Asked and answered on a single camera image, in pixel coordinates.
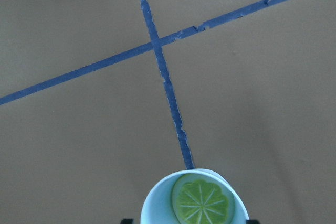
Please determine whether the light blue paper cup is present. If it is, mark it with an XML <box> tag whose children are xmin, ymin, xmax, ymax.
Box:
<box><xmin>140</xmin><ymin>168</ymin><xmax>249</xmax><ymax>223</ymax></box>

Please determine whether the yellow lemon slice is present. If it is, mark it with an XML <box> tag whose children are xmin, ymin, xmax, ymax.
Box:
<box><xmin>171</xmin><ymin>174</ymin><xmax>235</xmax><ymax>224</ymax></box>

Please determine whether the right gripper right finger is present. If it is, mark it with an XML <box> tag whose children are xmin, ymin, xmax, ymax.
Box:
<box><xmin>248</xmin><ymin>220</ymin><xmax>260</xmax><ymax>224</ymax></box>

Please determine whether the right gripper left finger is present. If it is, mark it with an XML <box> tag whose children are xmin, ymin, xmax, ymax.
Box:
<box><xmin>121</xmin><ymin>219</ymin><xmax>133</xmax><ymax>224</ymax></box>

